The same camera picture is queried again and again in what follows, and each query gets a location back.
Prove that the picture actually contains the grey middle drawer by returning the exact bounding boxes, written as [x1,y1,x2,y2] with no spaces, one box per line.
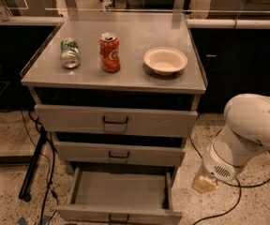
[53,132,186,167]

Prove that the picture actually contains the grey drawer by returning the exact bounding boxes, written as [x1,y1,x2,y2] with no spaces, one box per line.
[56,163,182,225]
[53,132,186,167]
[35,104,197,138]

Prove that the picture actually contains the black floor cable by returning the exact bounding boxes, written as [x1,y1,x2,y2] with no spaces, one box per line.
[189,131,270,225]

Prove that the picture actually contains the white paper bowl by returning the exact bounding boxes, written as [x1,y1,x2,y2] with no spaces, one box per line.
[143,47,188,76]

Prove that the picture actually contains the black stand leg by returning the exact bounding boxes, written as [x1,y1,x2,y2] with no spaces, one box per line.
[19,127,47,203]

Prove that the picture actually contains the red cola can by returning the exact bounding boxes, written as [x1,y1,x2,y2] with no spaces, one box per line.
[99,32,121,73]

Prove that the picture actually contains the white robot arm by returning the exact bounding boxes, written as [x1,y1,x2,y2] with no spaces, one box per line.
[192,94,270,194]

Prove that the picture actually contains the white horizontal rail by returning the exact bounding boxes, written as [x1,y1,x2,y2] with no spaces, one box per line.
[0,17,270,29]

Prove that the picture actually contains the blue tape on floor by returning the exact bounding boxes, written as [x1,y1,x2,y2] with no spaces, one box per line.
[17,216,52,225]

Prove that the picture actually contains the green soda can lying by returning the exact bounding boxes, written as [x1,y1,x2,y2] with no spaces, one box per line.
[60,37,81,68]

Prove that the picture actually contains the black cable at left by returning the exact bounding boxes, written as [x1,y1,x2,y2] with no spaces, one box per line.
[20,110,60,225]

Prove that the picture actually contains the grey bottom drawer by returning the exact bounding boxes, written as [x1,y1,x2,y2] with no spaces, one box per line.
[56,163,182,225]

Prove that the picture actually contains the grey metal drawer cabinet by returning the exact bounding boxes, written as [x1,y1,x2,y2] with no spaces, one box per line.
[20,10,208,176]

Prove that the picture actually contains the grey top drawer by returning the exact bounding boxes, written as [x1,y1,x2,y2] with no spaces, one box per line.
[35,104,197,138]

